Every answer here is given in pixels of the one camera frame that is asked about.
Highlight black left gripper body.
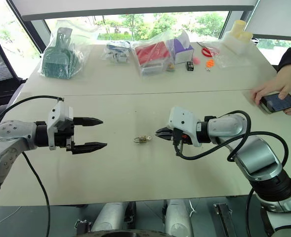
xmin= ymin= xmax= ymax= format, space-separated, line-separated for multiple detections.
xmin=53 ymin=118 xmax=76 ymax=152

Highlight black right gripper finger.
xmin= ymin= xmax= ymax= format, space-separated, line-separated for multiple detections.
xmin=155 ymin=126 xmax=173 ymax=136
xmin=155 ymin=133 xmax=173 ymax=142

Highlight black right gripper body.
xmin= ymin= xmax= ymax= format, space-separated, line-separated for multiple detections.
xmin=171 ymin=128 xmax=193 ymax=147

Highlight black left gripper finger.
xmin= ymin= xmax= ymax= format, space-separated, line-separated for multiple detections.
xmin=71 ymin=142 xmax=108 ymax=155
xmin=73 ymin=117 xmax=104 ymax=127

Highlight black smartphone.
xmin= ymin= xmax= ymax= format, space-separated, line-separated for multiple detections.
xmin=259 ymin=91 xmax=291 ymax=115

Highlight person's right hand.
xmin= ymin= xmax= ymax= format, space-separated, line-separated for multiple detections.
xmin=250 ymin=65 xmax=291 ymax=107

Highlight small brass padlock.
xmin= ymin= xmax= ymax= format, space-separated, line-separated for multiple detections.
xmin=133 ymin=134 xmax=148 ymax=145

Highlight green dustpans in plastic bag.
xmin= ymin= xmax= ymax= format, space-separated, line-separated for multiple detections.
xmin=38 ymin=26 xmax=92 ymax=81

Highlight silver rounded robot leg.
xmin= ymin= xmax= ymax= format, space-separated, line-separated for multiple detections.
xmin=163 ymin=198 xmax=194 ymax=237
xmin=91 ymin=201 xmax=136 ymax=233

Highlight bag of blue white parts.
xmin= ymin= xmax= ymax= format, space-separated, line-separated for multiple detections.
xmin=101 ymin=40 xmax=132 ymax=66

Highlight red box in plastic bag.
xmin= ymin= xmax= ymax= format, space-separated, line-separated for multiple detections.
xmin=134 ymin=41 xmax=176 ymax=77

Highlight purple tissue box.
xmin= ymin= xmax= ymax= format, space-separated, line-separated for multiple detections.
xmin=172 ymin=31 xmax=195 ymax=66

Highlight red scissors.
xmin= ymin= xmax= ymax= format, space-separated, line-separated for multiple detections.
xmin=196 ymin=41 xmax=220 ymax=58

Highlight clear empty plastic bag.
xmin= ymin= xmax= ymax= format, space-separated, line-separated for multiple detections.
xmin=212 ymin=48 xmax=251 ymax=70

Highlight white foam block yellow cylinders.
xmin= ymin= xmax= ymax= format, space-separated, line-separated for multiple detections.
xmin=221 ymin=19 xmax=256 ymax=55

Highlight white roller window blind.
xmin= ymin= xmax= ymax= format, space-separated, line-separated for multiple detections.
xmin=21 ymin=0 xmax=260 ymax=22

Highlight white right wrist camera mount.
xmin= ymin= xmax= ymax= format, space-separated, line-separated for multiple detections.
xmin=168 ymin=106 xmax=203 ymax=148

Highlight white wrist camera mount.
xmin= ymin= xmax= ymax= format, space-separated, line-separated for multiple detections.
xmin=47 ymin=101 xmax=74 ymax=151
xmin=168 ymin=106 xmax=203 ymax=148

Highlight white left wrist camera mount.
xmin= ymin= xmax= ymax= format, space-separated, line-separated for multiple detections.
xmin=47 ymin=101 xmax=74 ymax=151

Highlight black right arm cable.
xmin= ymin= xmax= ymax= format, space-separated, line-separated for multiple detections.
xmin=173 ymin=110 xmax=290 ymax=162

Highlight black metal bracket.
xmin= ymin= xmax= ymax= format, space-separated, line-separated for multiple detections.
xmin=213 ymin=202 xmax=235 ymax=237

